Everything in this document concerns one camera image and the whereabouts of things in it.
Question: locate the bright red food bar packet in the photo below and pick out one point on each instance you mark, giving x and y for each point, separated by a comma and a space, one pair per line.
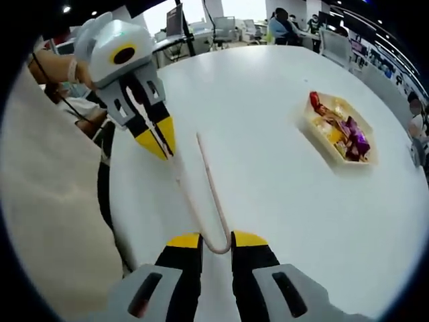
314, 100

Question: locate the white mesh office chair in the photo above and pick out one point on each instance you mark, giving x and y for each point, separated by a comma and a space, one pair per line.
335, 47

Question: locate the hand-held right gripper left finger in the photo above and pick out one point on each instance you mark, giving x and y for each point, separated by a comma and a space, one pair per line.
182, 268

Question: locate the cream hexagonal container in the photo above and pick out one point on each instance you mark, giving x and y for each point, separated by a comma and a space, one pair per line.
318, 142

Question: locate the grey office chair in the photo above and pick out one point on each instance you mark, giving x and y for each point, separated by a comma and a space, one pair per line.
224, 27

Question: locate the black display stand pole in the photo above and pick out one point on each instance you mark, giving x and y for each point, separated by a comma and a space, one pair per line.
188, 37

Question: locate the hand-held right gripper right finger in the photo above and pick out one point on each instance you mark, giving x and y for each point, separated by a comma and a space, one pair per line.
251, 268

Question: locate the person's left hand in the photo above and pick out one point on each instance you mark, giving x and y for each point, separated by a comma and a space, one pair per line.
85, 77

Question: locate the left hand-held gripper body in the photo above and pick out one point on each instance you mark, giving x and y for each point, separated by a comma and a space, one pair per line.
100, 50

